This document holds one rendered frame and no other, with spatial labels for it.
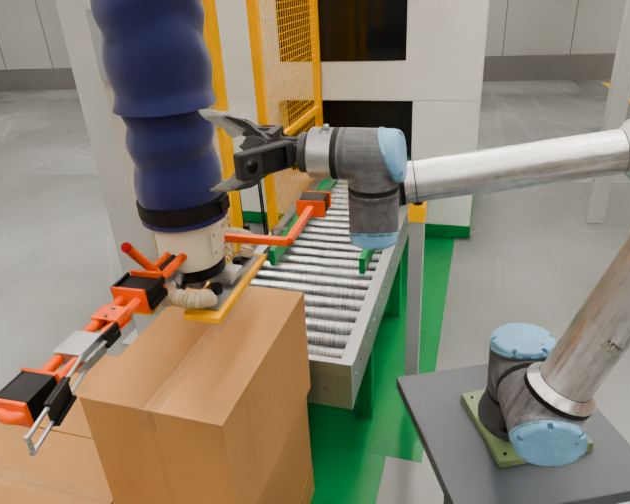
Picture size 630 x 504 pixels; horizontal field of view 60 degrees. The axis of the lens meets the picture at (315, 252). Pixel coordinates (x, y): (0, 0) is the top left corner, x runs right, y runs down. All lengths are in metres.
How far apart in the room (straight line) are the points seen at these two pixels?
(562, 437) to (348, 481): 1.30
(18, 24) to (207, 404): 12.10
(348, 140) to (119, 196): 2.11
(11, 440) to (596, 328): 1.77
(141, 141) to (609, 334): 1.05
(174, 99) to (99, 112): 1.58
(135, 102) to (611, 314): 1.05
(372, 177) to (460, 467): 0.83
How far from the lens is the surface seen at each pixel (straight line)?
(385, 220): 0.96
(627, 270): 1.12
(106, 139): 2.84
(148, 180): 1.33
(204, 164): 1.32
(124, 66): 1.25
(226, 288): 1.44
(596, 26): 10.75
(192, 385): 1.45
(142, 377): 1.52
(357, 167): 0.92
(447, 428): 1.57
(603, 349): 1.18
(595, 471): 1.57
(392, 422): 2.63
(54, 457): 2.00
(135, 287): 1.27
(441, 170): 1.08
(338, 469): 2.45
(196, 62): 1.27
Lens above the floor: 1.86
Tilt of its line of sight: 27 degrees down
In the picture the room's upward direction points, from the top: 3 degrees counter-clockwise
